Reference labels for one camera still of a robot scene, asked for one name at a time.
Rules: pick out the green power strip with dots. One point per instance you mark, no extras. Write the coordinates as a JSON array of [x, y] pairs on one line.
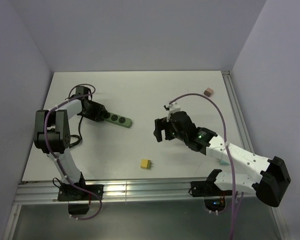
[[119, 120]]

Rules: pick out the aluminium side rail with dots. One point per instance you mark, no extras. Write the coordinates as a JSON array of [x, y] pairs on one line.
[[237, 112]]

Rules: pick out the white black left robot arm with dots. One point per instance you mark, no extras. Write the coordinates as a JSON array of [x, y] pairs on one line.
[[52, 136]]

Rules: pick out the light blue plug adapter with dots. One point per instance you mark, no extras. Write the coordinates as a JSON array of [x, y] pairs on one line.
[[222, 162]]

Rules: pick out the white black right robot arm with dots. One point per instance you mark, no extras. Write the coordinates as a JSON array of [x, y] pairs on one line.
[[266, 178]]

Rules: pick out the aluminium front rail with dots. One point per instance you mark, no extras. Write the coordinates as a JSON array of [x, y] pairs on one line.
[[142, 190]]

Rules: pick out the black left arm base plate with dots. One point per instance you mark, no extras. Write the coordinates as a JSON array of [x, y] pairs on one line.
[[68, 193]]

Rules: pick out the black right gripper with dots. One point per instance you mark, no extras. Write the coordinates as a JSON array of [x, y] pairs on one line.
[[161, 124]]

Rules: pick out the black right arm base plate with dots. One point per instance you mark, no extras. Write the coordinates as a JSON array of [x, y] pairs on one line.
[[206, 189]]

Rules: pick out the yellow plug adapter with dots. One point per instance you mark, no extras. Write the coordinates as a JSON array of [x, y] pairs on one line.
[[146, 164]]

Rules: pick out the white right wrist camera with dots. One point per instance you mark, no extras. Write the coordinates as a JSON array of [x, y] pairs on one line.
[[171, 108]]

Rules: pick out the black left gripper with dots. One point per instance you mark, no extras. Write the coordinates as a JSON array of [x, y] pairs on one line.
[[99, 108]]

